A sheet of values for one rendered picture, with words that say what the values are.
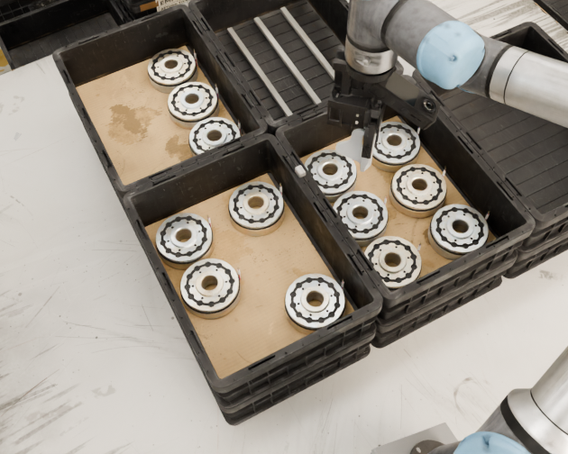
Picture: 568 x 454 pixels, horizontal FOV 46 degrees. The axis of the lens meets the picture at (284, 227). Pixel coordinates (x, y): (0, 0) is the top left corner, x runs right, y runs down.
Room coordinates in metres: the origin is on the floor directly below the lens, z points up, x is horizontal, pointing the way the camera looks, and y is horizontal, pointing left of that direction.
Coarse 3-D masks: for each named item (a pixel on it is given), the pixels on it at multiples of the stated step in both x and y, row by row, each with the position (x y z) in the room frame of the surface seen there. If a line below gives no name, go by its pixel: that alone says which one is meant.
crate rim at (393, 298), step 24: (312, 120) 0.82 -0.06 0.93; (288, 144) 0.76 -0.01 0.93; (480, 168) 0.69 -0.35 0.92; (504, 192) 0.63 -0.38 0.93; (336, 216) 0.60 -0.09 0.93; (528, 216) 0.58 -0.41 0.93; (504, 240) 0.54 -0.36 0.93; (456, 264) 0.50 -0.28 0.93; (384, 288) 0.46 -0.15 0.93; (408, 288) 0.46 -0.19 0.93
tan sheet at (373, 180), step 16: (304, 160) 0.80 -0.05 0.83; (432, 160) 0.78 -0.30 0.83; (368, 176) 0.75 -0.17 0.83; (384, 176) 0.75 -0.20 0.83; (384, 192) 0.71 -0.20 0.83; (448, 192) 0.71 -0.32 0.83; (400, 224) 0.64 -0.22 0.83; (416, 224) 0.64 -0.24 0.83; (416, 240) 0.61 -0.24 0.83; (432, 256) 0.57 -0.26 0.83
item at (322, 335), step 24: (240, 144) 0.77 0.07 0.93; (192, 168) 0.72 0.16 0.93; (288, 168) 0.71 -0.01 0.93; (144, 192) 0.67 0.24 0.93; (312, 192) 0.65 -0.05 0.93; (144, 240) 0.58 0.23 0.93; (336, 240) 0.56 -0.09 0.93; (360, 264) 0.51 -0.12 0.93; (168, 288) 0.48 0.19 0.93; (360, 312) 0.42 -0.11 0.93; (192, 336) 0.40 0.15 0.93; (312, 336) 0.39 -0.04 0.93; (264, 360) 0.36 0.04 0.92; (288, 360) 0.36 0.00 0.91; (216, 384) 0.32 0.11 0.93; (240, 384) 0.32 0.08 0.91
